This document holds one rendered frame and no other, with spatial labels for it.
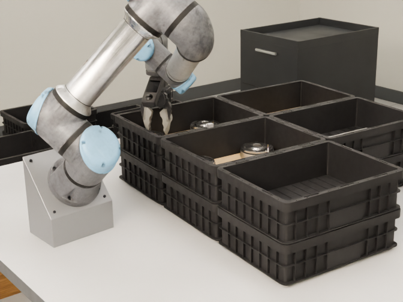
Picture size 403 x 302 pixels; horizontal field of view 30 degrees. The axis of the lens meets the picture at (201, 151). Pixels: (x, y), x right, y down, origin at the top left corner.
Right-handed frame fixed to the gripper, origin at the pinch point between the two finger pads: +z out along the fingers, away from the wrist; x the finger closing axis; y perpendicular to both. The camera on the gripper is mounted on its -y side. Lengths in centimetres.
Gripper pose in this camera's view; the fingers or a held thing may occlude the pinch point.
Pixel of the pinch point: (156, 130)
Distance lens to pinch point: 245.9
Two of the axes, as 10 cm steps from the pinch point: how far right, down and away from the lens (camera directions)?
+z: 0.2, 9.4, 3.3
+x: -9.6, -0.8, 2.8
